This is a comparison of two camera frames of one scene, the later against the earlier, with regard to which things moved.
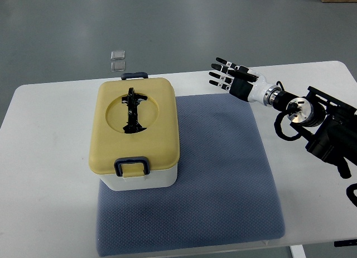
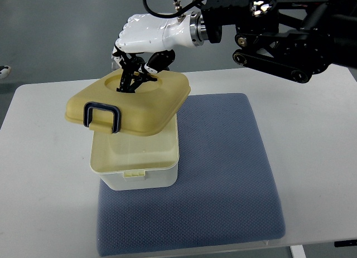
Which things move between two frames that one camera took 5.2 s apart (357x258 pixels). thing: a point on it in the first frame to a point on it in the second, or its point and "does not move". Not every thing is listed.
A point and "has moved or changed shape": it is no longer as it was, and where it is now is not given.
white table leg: (297, 251) does not move
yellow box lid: (134, 118) has moved or changed shape
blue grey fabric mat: (224, 194) does not move
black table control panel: (345, 243) does not move
